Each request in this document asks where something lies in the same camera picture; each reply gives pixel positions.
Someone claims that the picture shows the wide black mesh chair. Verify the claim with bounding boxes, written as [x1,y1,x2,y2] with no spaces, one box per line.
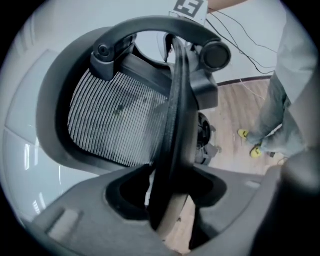
[35,14,233,232]

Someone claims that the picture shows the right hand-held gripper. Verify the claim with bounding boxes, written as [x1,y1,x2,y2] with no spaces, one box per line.
[168,0,210,26]

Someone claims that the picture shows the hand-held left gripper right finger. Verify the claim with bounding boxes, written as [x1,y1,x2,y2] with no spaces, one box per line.
[179,149,319,256]

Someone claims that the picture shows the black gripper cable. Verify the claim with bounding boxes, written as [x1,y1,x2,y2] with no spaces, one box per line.
[204,9,279,76]

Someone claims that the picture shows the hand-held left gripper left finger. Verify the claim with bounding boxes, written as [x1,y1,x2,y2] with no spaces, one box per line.
[22,164,181,256]

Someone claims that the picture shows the person's right forearm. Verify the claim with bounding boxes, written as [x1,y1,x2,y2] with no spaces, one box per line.
[207,0,251,14]

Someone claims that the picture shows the white wall cable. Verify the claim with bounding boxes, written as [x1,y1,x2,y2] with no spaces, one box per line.
[238,74,275,101]

